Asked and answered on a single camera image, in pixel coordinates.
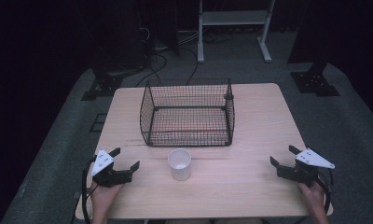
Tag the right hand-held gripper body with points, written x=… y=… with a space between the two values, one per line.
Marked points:
x=312 y=159

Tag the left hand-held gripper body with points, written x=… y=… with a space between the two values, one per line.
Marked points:
x=102 y=161

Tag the white cup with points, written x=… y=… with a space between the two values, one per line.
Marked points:
x=179 y=168

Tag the person's left hand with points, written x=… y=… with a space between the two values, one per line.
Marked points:
x=102 y=197

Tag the person's right hand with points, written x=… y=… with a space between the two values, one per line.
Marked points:
x=314 y=196

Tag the black stand base with feet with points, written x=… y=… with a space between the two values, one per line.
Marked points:
x=102 y=87

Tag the white metal stand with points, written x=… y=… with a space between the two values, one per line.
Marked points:
x=234 y=18

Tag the black square floor frame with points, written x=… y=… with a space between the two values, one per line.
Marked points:
x=98 y=122

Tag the black stand base plate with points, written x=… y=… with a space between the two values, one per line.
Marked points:
x=313 y=84

